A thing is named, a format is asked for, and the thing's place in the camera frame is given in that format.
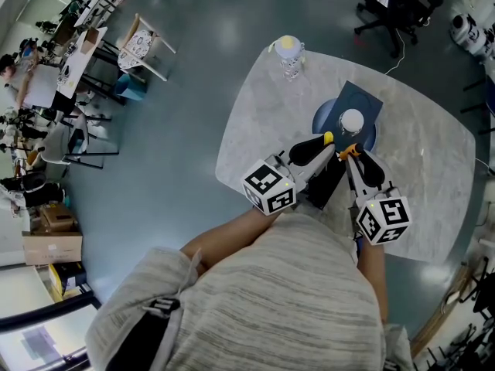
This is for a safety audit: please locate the blue waste bin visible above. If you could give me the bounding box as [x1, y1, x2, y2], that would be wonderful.
[114, 73, 148, 102]

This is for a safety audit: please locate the person's left forearm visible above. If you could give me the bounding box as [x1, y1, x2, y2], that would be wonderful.
[179, 206, 279, 270]

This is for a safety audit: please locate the white plastic chair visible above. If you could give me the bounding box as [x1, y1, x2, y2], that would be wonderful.
[40, 114, 90, 165]

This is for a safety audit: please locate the black office chair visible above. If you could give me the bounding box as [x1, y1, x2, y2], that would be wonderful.
[353, 0, 444, 60]

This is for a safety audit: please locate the white work desk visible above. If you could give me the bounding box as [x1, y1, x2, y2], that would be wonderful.
[57, 26, 109, 100]

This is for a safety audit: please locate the patterned water bottle yellow cap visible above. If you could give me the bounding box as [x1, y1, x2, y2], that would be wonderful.
[268, 35, 306, 81]

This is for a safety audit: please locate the person's grey striped shirt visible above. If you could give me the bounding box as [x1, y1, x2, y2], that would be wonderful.
[84, 213, 415, 371]

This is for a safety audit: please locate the white power cable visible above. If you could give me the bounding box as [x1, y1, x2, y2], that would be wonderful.
[384, 25, 406, 77]

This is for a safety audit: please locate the pale cardboard box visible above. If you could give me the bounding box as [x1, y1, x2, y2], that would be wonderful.
[22, 230, 84, 267]

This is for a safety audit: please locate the dark blue square box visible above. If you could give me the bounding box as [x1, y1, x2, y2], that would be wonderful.
[316, 80, 384, 146]

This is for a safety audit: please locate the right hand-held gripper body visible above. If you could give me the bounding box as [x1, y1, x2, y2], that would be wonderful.
[350, 182, 413, 246]

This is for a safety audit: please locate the person's right forearm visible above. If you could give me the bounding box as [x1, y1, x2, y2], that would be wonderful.
[355, 241, 389, 324]

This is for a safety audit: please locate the black and yellow box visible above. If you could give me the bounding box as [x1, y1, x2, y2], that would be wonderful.
[48, 261, 88, 299]

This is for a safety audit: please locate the wooden chair with patterned cushion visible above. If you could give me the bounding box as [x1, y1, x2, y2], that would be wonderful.
[117, 12, 177, 83]

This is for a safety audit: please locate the wooden board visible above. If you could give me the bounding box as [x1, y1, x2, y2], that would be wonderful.
[409, 263, 471, 359]

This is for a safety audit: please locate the round blue plate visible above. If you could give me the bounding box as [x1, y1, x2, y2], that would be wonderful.
[311, 98, 377, 154]

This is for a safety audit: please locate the orange plastic tool handle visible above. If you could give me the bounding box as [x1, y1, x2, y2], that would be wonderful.
[335, 143, 365, 162]

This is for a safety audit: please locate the black framed glass door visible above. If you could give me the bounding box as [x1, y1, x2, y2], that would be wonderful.
[0, 290, 104, 371]

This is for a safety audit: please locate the white round robot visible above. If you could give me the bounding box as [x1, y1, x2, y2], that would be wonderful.
[450, 12, 495, 60]

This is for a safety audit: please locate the brown cardboard box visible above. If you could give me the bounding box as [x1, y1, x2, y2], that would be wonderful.
[38, 203, 78, 233]

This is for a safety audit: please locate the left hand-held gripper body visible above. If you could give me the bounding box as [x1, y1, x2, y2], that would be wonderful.
[241, 152, 310, 216]

